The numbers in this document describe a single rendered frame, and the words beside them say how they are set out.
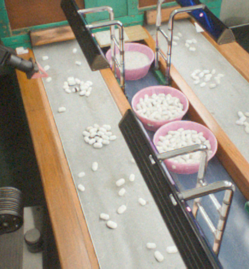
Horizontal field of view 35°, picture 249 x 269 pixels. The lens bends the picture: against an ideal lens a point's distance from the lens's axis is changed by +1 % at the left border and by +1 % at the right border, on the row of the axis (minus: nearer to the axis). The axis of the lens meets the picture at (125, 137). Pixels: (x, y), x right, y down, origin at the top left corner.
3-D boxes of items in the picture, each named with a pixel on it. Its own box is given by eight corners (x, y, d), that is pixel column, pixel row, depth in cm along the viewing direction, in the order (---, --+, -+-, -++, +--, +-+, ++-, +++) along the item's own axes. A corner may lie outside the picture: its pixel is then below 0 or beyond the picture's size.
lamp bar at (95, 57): (91, 72, 159) (90, 56, 154) (60, 6, 202) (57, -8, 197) (110, 68, 160) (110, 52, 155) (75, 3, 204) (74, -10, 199)
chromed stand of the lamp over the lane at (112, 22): (92, 110, 199) (83, 28, 168) (82, 88, 213) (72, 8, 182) (128, 102, 203) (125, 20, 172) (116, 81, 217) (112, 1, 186)
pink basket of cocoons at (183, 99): (158, 145, 180) (158, 129, 173) (120, 116, 195) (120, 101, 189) (198, 119, 192) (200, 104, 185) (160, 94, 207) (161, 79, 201)
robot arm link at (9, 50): (-11, 62, 173) (-2, 45, 171) (-15, 53, 182) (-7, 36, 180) (14, 73, 181) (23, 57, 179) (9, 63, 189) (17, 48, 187)
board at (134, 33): (93, 48, 224) (93, 47, 224) (87, 36, 235) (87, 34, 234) (149, 38, 231) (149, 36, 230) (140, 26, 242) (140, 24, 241)
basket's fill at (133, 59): (117, 84, 213) (116, 75, 209) (105, 62, 229) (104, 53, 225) (156, 75, 218) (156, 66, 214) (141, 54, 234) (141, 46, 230)
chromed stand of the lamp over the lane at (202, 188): (167, 288, 131) (175, 203, 101) (146, 237, 145) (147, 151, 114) (219, 270, 135) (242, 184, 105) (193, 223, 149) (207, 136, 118)
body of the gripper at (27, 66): (34, 57, 187) (20, 51, 183) (38, 69, 181) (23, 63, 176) (27, 68, 190) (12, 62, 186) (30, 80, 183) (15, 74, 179)
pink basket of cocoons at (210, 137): (166, 187, 162) (167, 171, 155) (144, 144, 180) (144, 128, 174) (225, 170, 168) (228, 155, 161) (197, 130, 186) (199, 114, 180)
